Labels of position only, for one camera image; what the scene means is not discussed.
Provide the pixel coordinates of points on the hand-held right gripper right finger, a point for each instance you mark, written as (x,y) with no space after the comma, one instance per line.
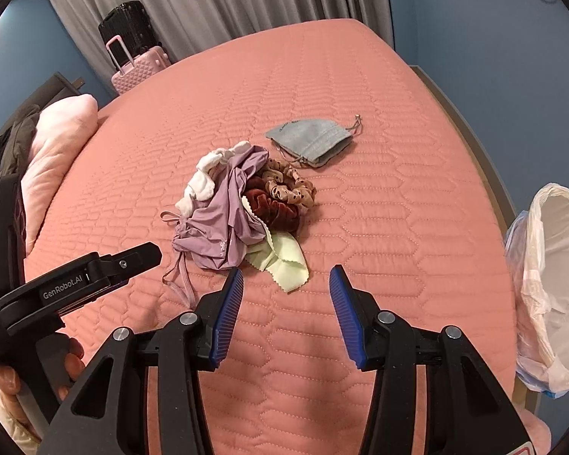
(346,317)

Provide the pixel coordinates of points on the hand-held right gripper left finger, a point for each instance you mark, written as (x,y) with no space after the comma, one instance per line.
(227,313)

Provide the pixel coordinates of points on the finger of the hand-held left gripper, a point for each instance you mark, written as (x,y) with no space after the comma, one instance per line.
(132,263)

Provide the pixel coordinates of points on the light green cloth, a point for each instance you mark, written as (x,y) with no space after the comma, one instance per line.
(284,260)

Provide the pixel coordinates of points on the dark red velvet scrunchie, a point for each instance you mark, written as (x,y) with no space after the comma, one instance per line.
(275,213)

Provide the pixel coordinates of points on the beige polka dot scrunchie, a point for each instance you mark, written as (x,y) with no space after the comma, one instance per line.
(289,194)

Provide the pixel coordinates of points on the trash bin with white liner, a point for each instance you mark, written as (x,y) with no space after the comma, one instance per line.
(555,265)

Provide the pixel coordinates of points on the person's left forearm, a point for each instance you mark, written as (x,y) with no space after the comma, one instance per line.
(9,429)

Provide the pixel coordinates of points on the person's left hand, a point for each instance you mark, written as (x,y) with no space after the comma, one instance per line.
(71,360)

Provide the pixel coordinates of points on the bed with pink quilted cover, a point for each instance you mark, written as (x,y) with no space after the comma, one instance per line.
(360,189)

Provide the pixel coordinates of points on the pink pillow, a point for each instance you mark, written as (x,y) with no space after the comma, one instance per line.
(57,151)

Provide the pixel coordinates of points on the dark jacket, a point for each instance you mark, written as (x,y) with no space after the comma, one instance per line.
(21,137)

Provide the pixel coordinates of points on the grey-brown headboard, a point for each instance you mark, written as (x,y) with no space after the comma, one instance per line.
(57,87)

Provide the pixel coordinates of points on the pink suitcase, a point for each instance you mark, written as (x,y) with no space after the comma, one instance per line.
(142,68)

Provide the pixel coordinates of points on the black suitcase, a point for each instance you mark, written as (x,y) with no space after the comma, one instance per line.
(128,23)

